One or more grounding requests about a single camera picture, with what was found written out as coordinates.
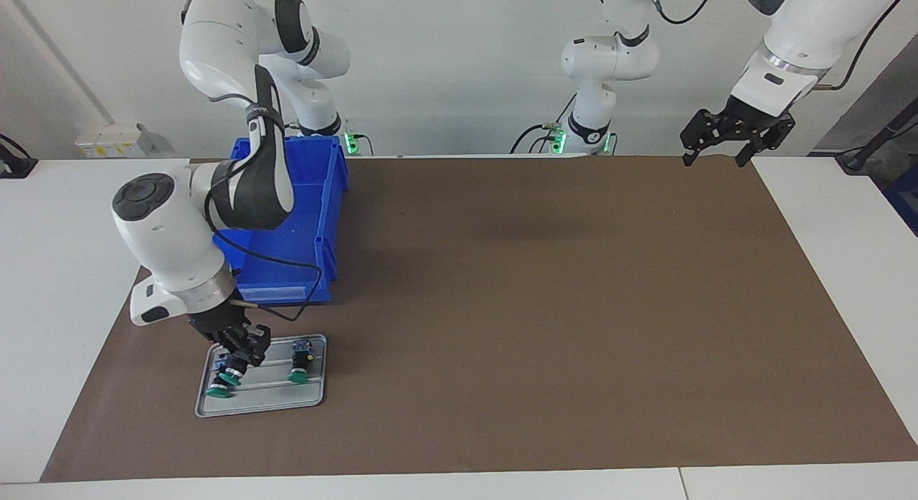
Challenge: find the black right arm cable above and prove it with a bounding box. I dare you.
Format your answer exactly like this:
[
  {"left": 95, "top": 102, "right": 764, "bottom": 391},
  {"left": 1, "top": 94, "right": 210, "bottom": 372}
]
[{"left": 204, "top": 91, "right": 323, "bottom": 323}]

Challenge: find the black right arm cable strap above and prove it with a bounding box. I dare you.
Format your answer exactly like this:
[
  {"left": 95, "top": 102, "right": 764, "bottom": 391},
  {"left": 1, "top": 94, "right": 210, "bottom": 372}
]
[{"left": 246, "top": 102, "right": 282, "bottom": 131}]

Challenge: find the green push button switch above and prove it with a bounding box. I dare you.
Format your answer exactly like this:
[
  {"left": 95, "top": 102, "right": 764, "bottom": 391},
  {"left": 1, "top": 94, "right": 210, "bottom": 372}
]
[
  {"left": 288, "top": 340, "right": 316, "bottom": 384},
  {"left": 206, "top": 353, "right": 234, "bottom": 400},
  {"left": 219, "top": 349, "right": 252, "bottom": 387}
]

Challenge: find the black stand with pole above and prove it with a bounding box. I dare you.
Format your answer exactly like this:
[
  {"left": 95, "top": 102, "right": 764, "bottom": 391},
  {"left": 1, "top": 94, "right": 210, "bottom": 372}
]
[{"left": 836, "top": 98, "right": 918, "bottom": 174}]

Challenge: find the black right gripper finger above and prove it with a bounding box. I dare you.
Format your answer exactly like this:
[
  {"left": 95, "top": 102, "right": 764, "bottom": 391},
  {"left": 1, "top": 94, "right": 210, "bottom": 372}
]
[
  {"left": 244, "top": 326, "right": 272, "bottom": 368},
  {"left": 214, "top": 335, "right": 245, "bottom": 368}
]

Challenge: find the blue crate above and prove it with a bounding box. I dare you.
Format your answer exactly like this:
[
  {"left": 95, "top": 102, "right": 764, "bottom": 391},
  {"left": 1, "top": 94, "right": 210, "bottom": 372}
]
[{"left": 884, "top": 163, "right": 918, "bottom": 237}]

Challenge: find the black clamp mount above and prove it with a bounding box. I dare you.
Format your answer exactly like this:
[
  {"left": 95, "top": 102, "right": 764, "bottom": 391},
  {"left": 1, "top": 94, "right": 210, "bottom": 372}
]
[{"left": 0, "top": 133, "right": 38, "bottom": 179}]

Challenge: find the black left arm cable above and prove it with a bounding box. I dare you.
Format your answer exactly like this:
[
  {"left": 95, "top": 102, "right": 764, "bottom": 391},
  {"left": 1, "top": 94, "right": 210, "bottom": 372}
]
[{"left": 648, "top": 0, "right": 912, "bottom": 93}]

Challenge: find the grey metal tray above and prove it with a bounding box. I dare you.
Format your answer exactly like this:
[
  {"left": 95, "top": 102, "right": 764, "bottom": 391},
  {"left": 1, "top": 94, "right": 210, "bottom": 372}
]
[{"left": 194, "top": 334, "right": 328, "bottom": 419}]

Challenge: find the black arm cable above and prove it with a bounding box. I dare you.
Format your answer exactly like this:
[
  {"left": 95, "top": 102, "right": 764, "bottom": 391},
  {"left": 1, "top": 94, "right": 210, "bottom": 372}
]
[
  {"left": 204, "top": 91, "right": 323, "bottom": 323},
  {"left": 648, "top": 0, "right": 912, "bottom": 93}
]

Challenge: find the black base cable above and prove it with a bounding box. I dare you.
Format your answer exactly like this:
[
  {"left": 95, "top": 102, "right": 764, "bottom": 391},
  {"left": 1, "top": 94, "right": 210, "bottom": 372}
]
[{"left": 511, "top": 91, "right": 574, "bottom": 155}]

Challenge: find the white power strip box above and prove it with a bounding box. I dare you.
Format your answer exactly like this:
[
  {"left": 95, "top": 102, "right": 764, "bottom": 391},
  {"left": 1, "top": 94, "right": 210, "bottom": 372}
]
[{"left": 75, "top": 122, "right": 171, "bottom": 159}]

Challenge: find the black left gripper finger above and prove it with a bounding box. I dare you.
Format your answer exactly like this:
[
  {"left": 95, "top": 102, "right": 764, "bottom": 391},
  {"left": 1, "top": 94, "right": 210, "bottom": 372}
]
[
  {"left": 680, "top": 110, "right": 720, "bottom": 167},
  {"left": 736, "top": 120, "right": 797, "bottom": 169}
]

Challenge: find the blue plastic storage bin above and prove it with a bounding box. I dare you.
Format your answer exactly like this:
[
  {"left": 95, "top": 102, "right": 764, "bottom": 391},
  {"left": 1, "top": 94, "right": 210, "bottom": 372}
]
[{"left": 212, "top": 136, "right": 351, "bottom": 305}]

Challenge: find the brown table mat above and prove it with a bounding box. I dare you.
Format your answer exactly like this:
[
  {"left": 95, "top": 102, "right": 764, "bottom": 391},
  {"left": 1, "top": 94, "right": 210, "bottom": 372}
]
[{"left": 39, "top": 154, "right": 918, "bottom": 483}]

